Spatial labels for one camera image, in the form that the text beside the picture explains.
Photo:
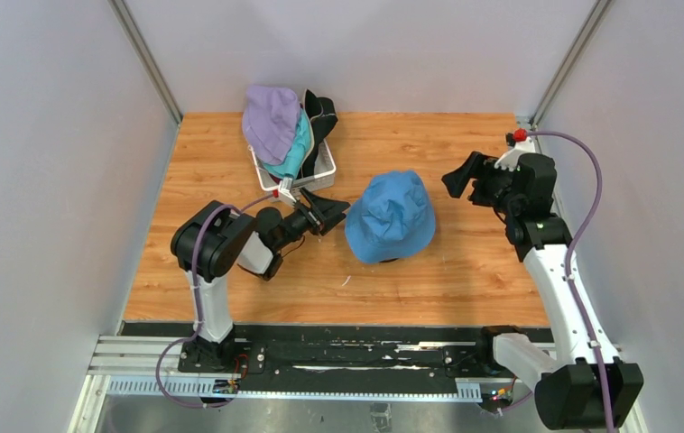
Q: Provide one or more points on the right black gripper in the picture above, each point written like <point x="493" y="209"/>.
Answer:
<point x="477" y="167"/>

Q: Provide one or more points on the purple bucket hat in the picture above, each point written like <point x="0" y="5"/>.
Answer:
<point x="269" y="121"/>

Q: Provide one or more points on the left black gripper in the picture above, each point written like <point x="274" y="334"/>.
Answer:
<point x="328" y="213"/>

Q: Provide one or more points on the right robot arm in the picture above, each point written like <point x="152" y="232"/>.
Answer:
<point x="585" y="384"/>

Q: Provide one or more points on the blue bucket hat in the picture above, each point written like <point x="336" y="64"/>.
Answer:
<point x="394" y="217"/>

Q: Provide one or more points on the white perforated plastic basket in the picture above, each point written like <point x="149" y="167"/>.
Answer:
<point x="323" y="177"/>

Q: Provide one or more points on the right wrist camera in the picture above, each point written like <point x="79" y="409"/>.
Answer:
<point x="519" y="143"/>

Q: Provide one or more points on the teal hat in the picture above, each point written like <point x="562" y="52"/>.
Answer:
<point x="300" y="150"/>

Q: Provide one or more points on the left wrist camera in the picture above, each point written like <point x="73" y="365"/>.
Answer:
<point x="283" y="192"/>

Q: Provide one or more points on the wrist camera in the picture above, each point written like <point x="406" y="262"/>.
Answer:
<point x="519" y="143"/>
<point x="283" y="192"/>

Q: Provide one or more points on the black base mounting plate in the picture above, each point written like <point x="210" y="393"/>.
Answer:
<point x="338" y="362"/>

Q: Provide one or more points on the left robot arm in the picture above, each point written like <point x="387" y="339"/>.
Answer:
<point x="221" y="236"/>

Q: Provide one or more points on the black hat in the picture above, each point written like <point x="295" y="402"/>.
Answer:
<point x="322" y="114"/>

